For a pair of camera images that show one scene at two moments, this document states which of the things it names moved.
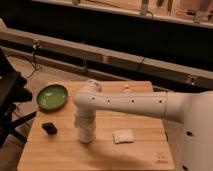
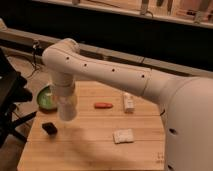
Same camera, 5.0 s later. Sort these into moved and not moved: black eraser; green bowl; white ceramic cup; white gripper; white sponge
Moved: white gripper; white ceramic cup
Not moved: green bowl; black eraser; white sponge
